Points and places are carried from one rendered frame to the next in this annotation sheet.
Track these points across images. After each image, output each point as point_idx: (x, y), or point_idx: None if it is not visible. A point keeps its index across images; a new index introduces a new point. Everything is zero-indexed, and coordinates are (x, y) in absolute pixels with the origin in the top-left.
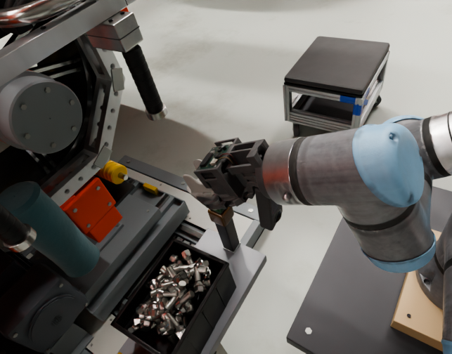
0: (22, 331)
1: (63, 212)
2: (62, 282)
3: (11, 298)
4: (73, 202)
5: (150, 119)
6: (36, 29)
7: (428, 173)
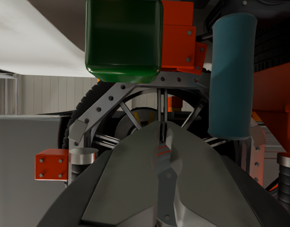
0: None
1: (216, 96)
2: (240, 3)
3: (258, 24)
4: (183, 67)
5: (98, 151)
6: (99, 151)
7: None
